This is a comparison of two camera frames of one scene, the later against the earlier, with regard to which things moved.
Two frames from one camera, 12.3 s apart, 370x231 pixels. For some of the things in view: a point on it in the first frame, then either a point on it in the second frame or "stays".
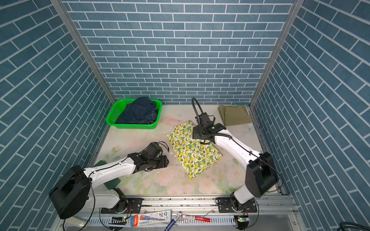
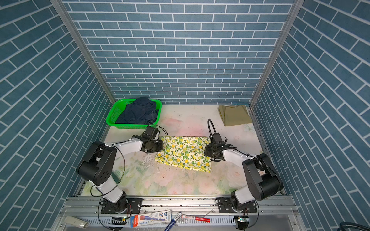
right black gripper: (196, 132) to (206, 151)
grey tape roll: (75, 222) stays
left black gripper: (164, 162) to (160, 147)
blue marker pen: (173, 221) stays
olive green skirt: (233, 115) stays
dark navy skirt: (142, 111) stays
